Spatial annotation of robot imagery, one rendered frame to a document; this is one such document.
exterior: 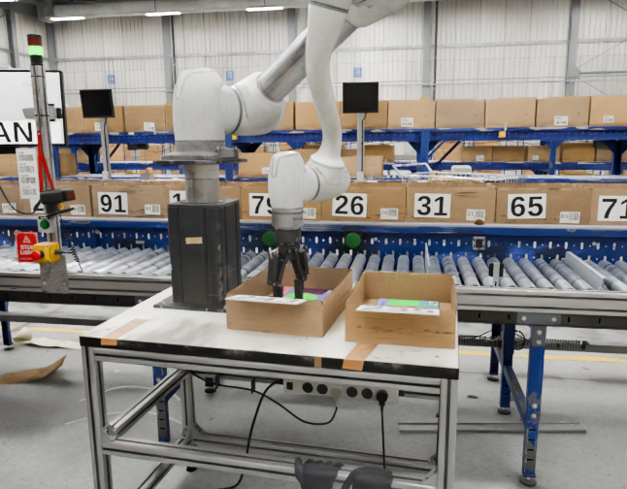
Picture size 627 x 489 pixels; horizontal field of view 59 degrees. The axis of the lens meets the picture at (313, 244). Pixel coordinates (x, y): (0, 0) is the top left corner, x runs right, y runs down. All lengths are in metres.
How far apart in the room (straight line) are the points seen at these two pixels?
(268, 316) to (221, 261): 0.30
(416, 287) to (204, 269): 0.67
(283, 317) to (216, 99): 0.69
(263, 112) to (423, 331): 0.85
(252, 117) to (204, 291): 0.57
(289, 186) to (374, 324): 0.43
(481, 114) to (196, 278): 5.72
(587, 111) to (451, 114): 1.54
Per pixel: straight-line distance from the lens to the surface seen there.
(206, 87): 1.74
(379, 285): 1.80
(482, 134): 7.08
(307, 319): 1.49
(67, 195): 2.30
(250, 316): 1.54
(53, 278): 2.47
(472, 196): 2.58
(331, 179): 1.60
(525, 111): 7.20
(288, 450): 2.17
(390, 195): 2.57
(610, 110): 7.44
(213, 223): 1.72
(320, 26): 1.44
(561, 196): 2.65
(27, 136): 2.55
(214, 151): 1.73
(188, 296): 1.81
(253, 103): 1.80
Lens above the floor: 1.27
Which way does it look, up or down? 11 degrees down
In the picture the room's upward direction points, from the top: 1 degrees counter-clockwise
